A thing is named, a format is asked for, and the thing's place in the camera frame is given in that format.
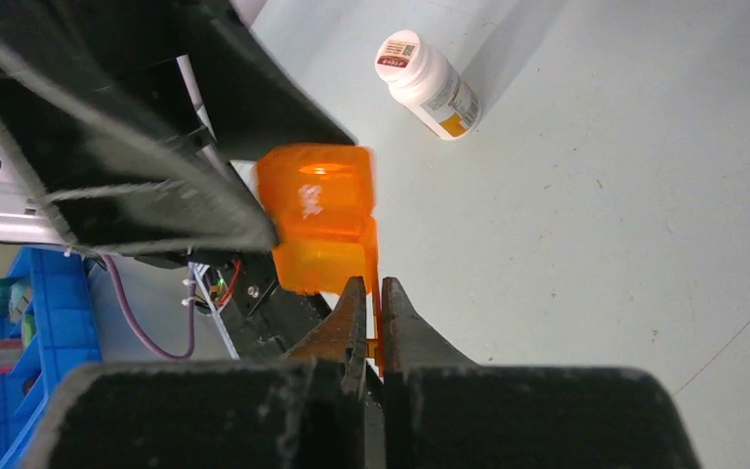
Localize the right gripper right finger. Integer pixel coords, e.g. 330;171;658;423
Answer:
381;277;700;468

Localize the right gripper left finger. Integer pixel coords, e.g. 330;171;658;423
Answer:
21;277;367;468

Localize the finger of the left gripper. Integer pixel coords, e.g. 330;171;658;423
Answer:
0;1;352;256

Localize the orange pill organizer box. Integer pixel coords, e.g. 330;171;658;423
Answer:
255;143;386;377

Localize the white pill bottle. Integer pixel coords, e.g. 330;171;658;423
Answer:
374;30;481;141

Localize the left circuit board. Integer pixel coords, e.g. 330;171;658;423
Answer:
188;258;242;316

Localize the blue plastic crate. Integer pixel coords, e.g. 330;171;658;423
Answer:
0;247;102;468

